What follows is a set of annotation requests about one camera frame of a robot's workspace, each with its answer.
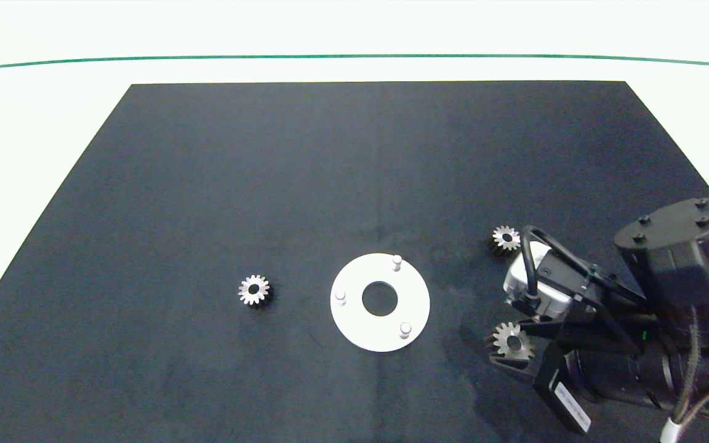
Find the small steel planetary gear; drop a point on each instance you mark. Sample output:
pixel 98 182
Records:
pixel 245 292
pixel 502 340
pixel 513 241

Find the round white plate with pins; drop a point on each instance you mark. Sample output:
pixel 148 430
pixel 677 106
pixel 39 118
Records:
pixel 364 333

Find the dark rectangular work mat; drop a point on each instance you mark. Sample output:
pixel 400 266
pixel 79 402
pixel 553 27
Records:
pixel 354 154

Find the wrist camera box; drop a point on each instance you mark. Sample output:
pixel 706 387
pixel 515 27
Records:
pixel 517 280

